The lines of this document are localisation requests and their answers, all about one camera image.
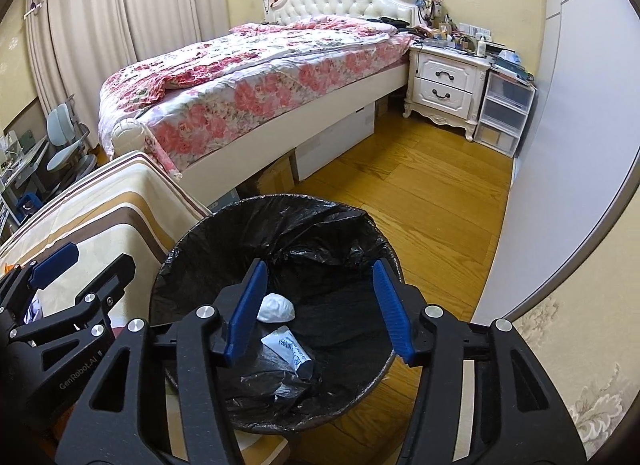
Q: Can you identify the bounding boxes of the black lined trash bin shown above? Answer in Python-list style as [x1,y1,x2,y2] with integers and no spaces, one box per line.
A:
[149,194,397,433]

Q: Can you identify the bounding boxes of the striped beige bed cover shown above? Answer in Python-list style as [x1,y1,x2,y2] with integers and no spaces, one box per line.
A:
[1,154,288,464]

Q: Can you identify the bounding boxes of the white desk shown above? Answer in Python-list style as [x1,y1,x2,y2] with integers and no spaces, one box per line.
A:
[1,138,50,207]

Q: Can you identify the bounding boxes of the grey desk chair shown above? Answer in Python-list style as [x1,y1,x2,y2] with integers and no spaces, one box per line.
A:
[46,95,96,192]

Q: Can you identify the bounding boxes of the crumpled white paper ball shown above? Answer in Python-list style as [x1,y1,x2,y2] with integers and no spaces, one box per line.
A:
[257,293,295,324]

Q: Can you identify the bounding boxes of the white blue tube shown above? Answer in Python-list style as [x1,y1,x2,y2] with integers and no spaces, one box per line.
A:
[262,326,314,381]

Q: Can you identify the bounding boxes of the pink floral quilt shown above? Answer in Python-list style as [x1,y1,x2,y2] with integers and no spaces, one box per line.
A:
[99,15,412,177]

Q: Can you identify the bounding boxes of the cardboard box under bed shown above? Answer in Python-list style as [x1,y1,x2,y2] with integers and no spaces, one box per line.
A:
[252,155,296,195]

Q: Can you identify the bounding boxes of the white box under bed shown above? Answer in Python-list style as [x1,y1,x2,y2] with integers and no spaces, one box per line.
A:
[294,103,375,181]

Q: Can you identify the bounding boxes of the beige curtains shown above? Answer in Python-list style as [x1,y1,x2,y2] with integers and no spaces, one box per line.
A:
[24,0,229,145]

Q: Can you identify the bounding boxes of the clear plastic drawer unit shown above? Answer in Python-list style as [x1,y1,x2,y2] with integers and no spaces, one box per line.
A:
[474,68,536,158]

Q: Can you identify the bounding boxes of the white nightstand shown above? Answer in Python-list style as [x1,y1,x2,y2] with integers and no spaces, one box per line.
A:
[402,41,490,141]

